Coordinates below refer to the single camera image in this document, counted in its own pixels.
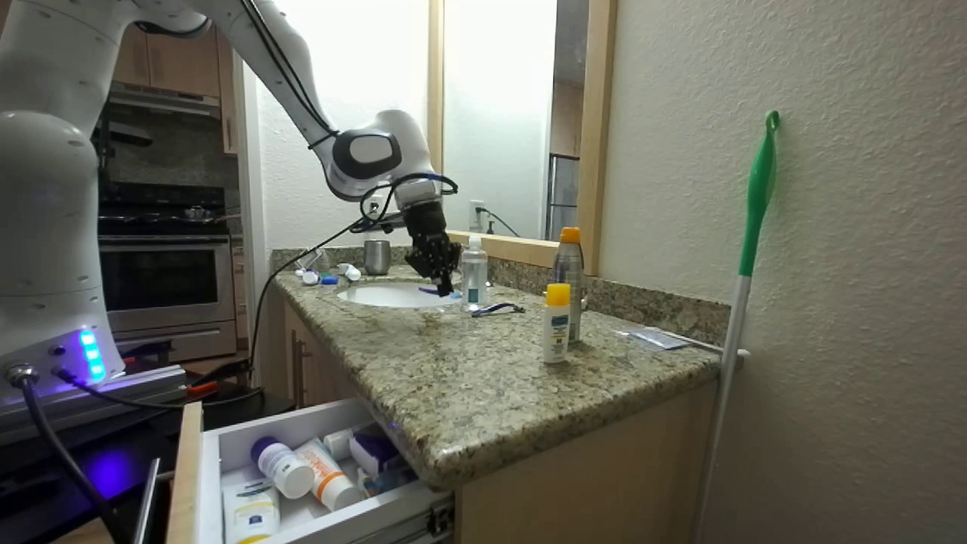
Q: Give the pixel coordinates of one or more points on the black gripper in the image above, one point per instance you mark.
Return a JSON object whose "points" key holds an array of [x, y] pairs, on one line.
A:
{"points": [[428, 228]]}

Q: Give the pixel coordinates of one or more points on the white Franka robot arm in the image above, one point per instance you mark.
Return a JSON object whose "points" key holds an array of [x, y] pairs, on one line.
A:
{"points": [[49, 201]]}

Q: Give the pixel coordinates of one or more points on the clear plastic bottle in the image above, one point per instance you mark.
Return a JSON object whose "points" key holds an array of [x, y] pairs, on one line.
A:
{"points": [[477, 275]]}

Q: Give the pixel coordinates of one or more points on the white oval sink basin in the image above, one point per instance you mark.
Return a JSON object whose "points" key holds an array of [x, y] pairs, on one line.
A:
{"points": [[387, 297]]}

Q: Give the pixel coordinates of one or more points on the dark blue slim stick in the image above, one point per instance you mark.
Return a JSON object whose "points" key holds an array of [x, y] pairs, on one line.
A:
{"points": [[501, 308]]}

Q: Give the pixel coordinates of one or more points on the white toothpaste tube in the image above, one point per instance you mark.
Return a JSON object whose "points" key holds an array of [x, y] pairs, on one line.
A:
{"points": [[350, 274]]}

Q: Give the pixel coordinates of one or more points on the small blue packet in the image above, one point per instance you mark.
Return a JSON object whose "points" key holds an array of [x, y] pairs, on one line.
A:
{"points": [[329, 279]]}

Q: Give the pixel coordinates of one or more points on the grey spray can orange cap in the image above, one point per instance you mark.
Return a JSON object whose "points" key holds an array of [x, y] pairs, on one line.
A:
{"points": [[572, 264]]}

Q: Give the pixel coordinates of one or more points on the white bottle yellow cap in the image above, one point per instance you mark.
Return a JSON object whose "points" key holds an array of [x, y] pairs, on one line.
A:
{"points": [[557, 329]]}

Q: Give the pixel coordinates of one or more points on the blue purple small box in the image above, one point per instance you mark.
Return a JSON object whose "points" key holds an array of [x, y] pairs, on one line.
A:
{"points": [[374, 455]]}

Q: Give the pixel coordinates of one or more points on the white flat packet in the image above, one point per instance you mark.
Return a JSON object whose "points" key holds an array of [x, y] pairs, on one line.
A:
{"points": [[655, 338]]}

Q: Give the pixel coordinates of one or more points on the orange white cream tube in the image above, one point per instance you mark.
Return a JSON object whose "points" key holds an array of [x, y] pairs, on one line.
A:
{"points": [[329, 478]]}

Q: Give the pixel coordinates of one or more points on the wooden vanity cabinet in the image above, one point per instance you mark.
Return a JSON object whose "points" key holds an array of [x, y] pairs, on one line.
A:
{"points": [[583, 474]]}

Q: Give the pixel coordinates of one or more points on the white pill bottle blue cap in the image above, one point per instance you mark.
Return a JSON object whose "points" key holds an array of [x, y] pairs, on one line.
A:
{"points": [[286, 470]]}

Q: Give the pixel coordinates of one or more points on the orange clamp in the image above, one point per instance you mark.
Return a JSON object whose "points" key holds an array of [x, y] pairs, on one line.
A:
{"points": [[200, 389]]}

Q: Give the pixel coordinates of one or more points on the stainless steel oven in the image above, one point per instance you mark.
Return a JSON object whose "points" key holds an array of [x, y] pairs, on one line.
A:
{"points": [[166, 282]]}

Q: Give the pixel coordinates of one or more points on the white box blue label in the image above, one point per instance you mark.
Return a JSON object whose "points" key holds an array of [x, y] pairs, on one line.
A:
{"points": [[252, 514]]}

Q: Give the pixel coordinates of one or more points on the open white vanity drawer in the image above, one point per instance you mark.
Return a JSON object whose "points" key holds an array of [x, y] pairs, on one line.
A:
{"points": [[185, 474]]}

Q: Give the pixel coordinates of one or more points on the black robot cart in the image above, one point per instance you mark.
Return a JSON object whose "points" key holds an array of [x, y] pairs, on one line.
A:
{"points": [[42, 503]]}

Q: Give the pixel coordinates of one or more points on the wood framed wall mirror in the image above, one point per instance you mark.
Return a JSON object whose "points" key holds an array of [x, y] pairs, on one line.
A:
{"points": [[501, 101]]}

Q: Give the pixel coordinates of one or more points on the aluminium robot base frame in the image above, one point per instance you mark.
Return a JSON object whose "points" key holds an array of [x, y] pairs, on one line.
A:
{"points": [[139, 383]]}

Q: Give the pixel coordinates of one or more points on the wooden kitchen wall cabinet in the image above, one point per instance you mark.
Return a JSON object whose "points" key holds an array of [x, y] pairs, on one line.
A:
{"points": [[169, 63]]}

